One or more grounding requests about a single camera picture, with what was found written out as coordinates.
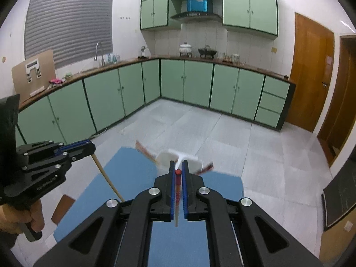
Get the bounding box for cardboard box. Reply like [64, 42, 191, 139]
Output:
[319, 214, 356, 262]

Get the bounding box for black cooking pot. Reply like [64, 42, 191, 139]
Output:
[198, 45, 218, 59]

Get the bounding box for blue felt table mat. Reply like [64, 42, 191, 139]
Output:
[53, 146, 245, 267]

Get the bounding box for black chalkboard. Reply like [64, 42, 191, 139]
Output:
[323, 167, 356, 231]

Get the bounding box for red-handled bamboo chopstick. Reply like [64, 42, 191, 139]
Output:
[174, 169, 182, 228]

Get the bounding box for range hood with blue film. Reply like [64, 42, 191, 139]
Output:
[170, 0, 223, 23]

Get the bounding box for brown cardboard sheet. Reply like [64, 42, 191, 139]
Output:
[12, 49, 55, 103]

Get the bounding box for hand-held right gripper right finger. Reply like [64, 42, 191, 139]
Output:
[182, 160, 324, 267]

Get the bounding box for plain bamboo chopstick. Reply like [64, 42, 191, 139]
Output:
[91, 154, 125, 202]

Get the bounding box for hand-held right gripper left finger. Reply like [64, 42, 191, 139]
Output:
[33, 160, 177, 267]

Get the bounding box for white plastic utensil holder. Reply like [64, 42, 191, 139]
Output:
[156, 150, 178, 173]
[179, 152, 204, 174]

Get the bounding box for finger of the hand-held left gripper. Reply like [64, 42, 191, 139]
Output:
[17, 140, 96, 156]
[22, 151, 95, 173]

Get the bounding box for green upper wall cabinets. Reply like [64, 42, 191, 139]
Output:
[140, 0, 279, 36]

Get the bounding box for grey window blind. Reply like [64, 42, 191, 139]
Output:
[24, 0, 114, 69]

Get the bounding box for group of glass jars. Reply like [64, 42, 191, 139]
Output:
[217, 51, 241, 63]

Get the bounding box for brown wooden door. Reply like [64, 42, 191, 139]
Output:
[285, 12, 336, 132]

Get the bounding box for green drawer cabinet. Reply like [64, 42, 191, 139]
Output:
[254, 75, 291, 129]

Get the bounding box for person's left hand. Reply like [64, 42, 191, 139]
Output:
[0, 200, 45, 233]

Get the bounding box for chrome sink faucet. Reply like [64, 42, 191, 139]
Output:
[95, 42, 105, 67]

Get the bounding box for row of green base cabinets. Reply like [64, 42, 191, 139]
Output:
[14, 57, 295, 145]

